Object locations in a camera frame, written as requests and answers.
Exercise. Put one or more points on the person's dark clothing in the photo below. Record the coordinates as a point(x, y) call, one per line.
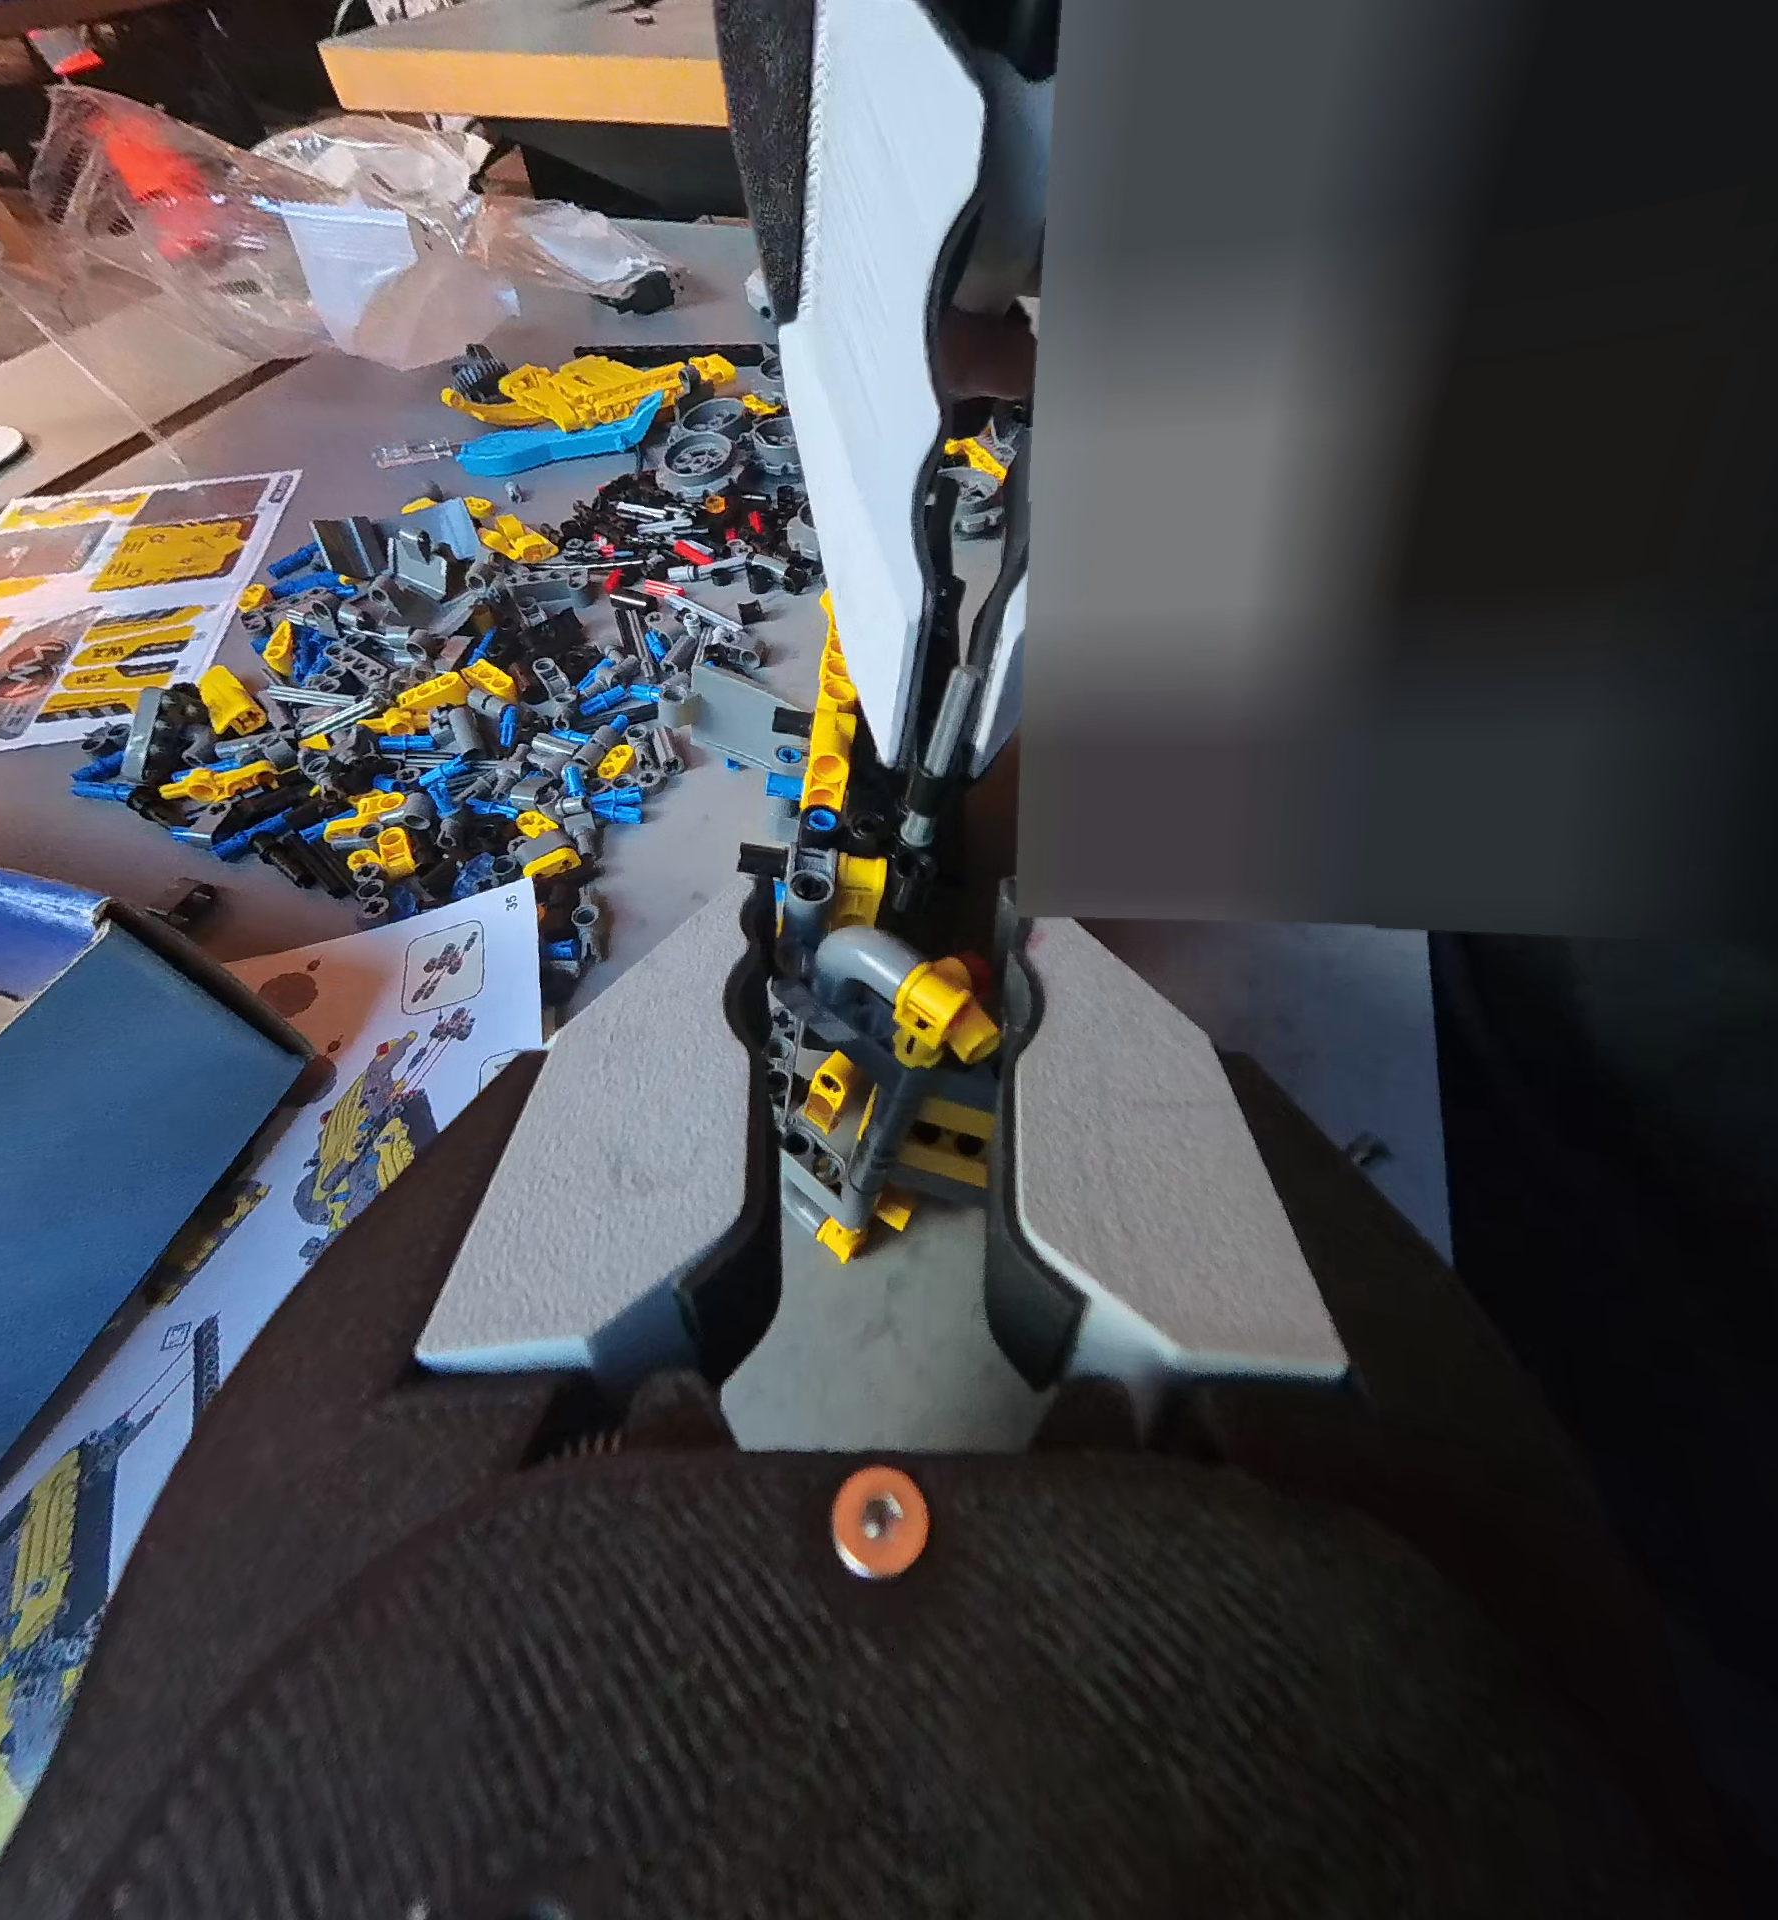
point(1656, 1352)

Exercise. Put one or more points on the crumpled clear plastic bags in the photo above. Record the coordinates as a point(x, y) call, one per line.
point(349, 226)

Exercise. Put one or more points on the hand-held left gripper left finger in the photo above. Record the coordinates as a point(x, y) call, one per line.
point(606, 1198)

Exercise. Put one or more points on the wood-edged table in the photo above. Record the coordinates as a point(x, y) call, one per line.
point(529, 76)

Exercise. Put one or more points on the yellow sticker sheet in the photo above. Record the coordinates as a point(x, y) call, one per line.
point(94, 599)

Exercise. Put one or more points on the grey curved panel brick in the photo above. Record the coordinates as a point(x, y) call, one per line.
point(746, 713)

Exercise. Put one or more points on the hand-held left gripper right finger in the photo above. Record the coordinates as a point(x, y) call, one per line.
point(1159, 1198)

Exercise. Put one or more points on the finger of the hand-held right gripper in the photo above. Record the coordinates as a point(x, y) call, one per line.
point(1007, 676)
point(872, 301)

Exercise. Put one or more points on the yellow black brick model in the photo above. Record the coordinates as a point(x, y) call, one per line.
point(952, 1005)

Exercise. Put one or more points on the grey desk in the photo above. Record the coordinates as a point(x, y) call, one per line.
point(1207, 1020)

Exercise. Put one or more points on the yellow brick subassembly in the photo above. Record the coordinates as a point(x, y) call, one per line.
point(590, 389)

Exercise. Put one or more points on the pile of small building bricks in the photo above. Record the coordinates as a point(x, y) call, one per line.
point(453, 721)

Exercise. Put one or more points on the grey metal axle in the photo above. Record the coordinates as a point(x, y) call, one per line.
point(932, 750)

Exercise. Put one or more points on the small dark single brick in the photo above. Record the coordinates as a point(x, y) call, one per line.
point(185, 901)

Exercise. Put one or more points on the clear plastic rod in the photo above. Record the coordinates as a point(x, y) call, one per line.
point(413, 446)

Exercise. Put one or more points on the instruction booklet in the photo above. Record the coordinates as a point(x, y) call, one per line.
point(411, 1020)

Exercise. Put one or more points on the blue cardboard kit box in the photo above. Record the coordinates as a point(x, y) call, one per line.
point(80, 1170)

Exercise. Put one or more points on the person's right hand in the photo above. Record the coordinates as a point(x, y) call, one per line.
point(987, 357)

